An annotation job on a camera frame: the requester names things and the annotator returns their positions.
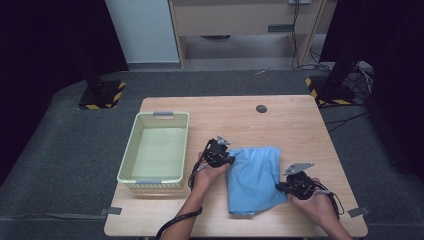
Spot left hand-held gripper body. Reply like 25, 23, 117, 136
203, 134, 232, 168

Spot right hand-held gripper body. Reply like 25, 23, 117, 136
282, 162, 315, 201

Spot light blue shirt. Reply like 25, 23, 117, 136
225, 146, 289, 216

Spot pale green plastic basket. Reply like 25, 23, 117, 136
116, 110, 190, 194

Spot person's left hand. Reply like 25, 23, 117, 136
193, 152, 229, 191

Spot person's right hand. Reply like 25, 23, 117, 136
288, 179, 338, 229

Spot grey tape piece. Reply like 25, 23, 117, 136
99, 206, 123, 217
347, 206, 371, 218

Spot black stand with striped base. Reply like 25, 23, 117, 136
304, 49, 359, 107
71, 33, 128, 111

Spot beige wooden desk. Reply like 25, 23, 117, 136
168, 0, 329, 68

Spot white cabinet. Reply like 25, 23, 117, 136
104, 0, 181, 64

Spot black curtain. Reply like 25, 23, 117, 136
0, 0, 129, 188
319, 0, 424, 183

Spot left hand-held gripper black cable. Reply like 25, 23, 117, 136
154, 143, 214, 240

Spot black floor cable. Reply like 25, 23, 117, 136
324, 111, 371, 133

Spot tangle of cables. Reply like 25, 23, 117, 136
346, 59, 376, 101

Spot black hanging cables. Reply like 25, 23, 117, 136
290, 0, 334, 72

